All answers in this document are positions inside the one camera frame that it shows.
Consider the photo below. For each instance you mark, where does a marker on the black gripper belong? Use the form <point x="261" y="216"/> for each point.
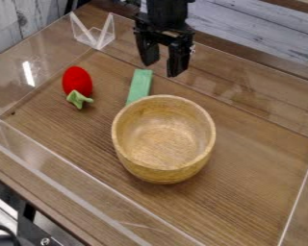
<point x="164" y="16"/>

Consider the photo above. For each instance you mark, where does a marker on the red plush fruit green stem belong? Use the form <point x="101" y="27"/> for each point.
<point x="77" y="86"/>

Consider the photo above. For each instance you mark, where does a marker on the green rectangular block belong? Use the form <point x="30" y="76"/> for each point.
<point x="140" y="85"/>

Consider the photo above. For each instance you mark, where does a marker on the wooden bowl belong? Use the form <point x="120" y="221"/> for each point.
<point x="164" y="137"/>

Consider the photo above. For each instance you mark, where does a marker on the clear acrylic tray walls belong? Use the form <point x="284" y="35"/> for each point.
<point x="247" y="200"/>

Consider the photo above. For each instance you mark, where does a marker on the black metal table bracket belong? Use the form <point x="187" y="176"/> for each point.
<point x="38" y="230"/>

